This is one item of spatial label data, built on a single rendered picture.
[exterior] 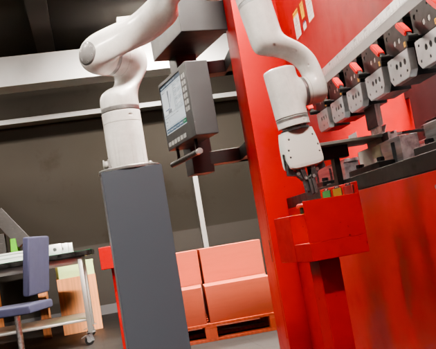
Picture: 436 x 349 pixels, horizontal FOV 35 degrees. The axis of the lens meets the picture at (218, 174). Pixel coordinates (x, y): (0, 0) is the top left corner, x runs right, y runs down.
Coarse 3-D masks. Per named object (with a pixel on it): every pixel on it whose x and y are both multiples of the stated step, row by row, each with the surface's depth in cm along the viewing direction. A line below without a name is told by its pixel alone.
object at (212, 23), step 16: (192, 0) 333; (192, 16) 332; (208, 16) 335; (224, 16) 338; (176, 32) 335; (192, 32) 333; (208, 32) 337; (224, 32) 341; (160, 48) 362; (176, 48) 357; (192, 48) 362; (176, 64) 368; (208, 144) 368; (192, 160) 363; (208, 160) 366; (192, 176) 373
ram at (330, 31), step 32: (288, 0) 300; (320, 0) 257; (352, 0) 225; (384, 0) 200; (416, 0) 180; (288, 32) 308; (320, 32) 263; (352, 32) 229; (384, 32) 204; (288, 64) 317; (320, 64) 269
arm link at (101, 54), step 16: (160, 0) 194; (176, 0) 190; (144, 16) 199; (160, 16) 197; (176, 16) 199; (96, 32) 207; (112, 32) 204; (128, 32) 202; (144, 32) 201; (160, 32) 202; (80, 48) 208; (96, 48) 204; (112, 48) 204; (128, 48) 204; (96, 64) 205; (112, 64) 207
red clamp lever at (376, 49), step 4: (372, 44) 205; (376, 44) 205; (372, 48) 204; (376, 48) 202; (380, 48) 202; (376, 52) 201; (380, 52) 201; (380, 56) 198; (384, 56) 198; (388, 56) 198; (392, 56) 199; (380, 60) 198; (384, 60) 198; (388, 60) 199
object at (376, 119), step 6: (372, 108) 230; (378, 108) 228; (366, 114) 237; (372, 114) 231; (378, 114) 228; (366, 120) 238; (372, 120) 232; (378, 120) 228; (372, 126) 233; (378, 126) 229; (372, 132) 236; (378, 132) 231
